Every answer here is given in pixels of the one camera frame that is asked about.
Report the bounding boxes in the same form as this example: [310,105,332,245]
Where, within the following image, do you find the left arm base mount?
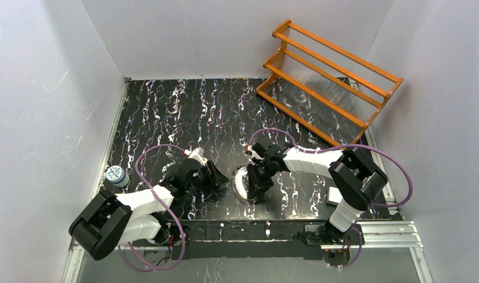
[147,223,181,247]

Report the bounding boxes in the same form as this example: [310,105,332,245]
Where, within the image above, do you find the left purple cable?
[117,144,193,272]

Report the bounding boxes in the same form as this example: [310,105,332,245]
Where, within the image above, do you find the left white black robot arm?
[68,158,229,261]

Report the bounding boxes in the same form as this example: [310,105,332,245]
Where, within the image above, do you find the orange wooden rack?
[256,19,404,145]

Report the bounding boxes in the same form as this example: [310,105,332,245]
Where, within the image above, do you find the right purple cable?
[247,128,414,268]

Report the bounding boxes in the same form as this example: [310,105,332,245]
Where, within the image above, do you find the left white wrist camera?
[184,147,207,166]

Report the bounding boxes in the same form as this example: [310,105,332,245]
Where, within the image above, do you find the white red keyring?
[231,164,259,204]

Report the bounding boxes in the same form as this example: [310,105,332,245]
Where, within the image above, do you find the aluminium frame rail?
[69,221,424,251]

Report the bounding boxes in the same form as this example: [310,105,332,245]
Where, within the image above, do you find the purple cable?
[117,144,193,272]
[247,128,414,268]

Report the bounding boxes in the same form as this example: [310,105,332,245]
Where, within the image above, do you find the small blue white jar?
[105,165,130,187]

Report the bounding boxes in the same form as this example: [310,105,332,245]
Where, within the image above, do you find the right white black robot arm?
[233,137,388,233]

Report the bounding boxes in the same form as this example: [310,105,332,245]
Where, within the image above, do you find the white box with red mark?
[326,187,342,207]

